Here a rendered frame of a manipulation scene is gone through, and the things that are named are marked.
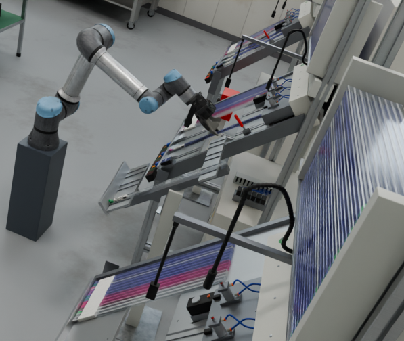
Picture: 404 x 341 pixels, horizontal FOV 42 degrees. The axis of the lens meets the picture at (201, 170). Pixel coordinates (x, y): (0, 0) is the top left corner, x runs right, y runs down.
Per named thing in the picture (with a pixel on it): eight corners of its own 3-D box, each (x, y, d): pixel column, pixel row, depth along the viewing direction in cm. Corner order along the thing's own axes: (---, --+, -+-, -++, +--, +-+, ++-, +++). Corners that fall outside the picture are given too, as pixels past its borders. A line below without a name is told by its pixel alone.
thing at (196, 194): (175, 195, 360) (210, 93, 320) (183, 178, 380) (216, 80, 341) (208, 207, 359) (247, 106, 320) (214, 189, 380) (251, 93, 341)
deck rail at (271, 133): (162, 181, 244) (155, 170, 242) (163, 179, 245) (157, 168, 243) (309, 127, 217) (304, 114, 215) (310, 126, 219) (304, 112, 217)
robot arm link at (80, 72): (40, 111, 265) (85, 21, 236) (57, 102, 277) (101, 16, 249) (59, 126, 265) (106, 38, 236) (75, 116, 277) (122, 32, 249)
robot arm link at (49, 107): (28, 124, 255) (32, 99, 249) (44, 116, 267) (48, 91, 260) (49, 134, 254) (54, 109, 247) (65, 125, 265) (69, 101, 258)
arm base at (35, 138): (21, 143, 259) (24, 125, 254) (37, 130, 272) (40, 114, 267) (49, 154, 258) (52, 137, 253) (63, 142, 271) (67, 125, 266)
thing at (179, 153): (163, 174, 244) (160, 168, 243) (193, 119, 301) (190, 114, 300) (199, 160, 237) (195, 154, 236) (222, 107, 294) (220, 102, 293)
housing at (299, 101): (301, 131, 221) (288, 101, 216) (304, 91, 263) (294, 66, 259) (320, 124, 218) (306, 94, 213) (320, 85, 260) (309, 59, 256)
